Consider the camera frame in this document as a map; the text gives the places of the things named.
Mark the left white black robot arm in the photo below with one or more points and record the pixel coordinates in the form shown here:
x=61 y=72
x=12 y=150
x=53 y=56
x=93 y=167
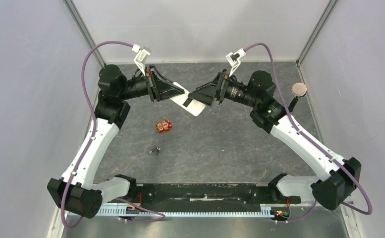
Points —
x=75 y=191

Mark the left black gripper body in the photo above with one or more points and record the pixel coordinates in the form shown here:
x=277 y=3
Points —
x=148 y=83

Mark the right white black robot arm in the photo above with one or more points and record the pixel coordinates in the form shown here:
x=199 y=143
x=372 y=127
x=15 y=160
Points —
x=335 y=173

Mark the red battery pack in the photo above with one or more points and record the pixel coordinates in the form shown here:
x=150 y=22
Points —
x=163 y=126

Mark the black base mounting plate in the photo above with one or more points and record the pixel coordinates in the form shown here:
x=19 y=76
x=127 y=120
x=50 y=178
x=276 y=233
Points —
x=207 y=197

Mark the white remote control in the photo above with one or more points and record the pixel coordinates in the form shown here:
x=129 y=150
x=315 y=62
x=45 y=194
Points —
x=192 y=106

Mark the white slotted cable duct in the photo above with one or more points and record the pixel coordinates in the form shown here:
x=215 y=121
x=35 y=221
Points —
x=125 y=211

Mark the black stand with pink disc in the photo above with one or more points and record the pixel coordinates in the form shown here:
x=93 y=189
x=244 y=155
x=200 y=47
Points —
x=298 y=90

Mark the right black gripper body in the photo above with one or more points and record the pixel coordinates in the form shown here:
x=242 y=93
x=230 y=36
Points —
x=221 y=88

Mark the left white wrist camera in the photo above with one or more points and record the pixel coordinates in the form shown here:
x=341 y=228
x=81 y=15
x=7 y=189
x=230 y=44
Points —
x=142 y=54

